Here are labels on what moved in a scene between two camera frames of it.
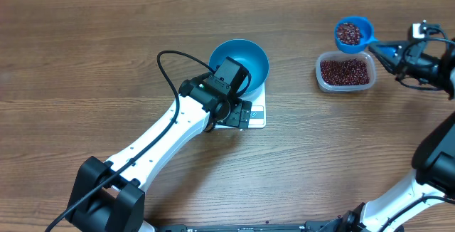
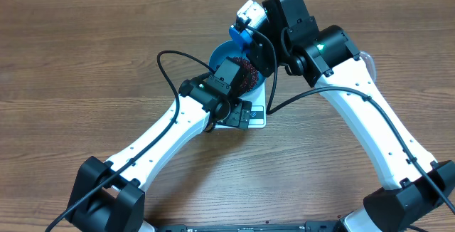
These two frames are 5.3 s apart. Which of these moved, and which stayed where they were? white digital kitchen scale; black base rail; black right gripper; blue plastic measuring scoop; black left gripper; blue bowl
Moved: black right gripper; blue plastic measuring scoop
Stayed: white digital kitchen scale; black left gripper; blue bowl; black base rail
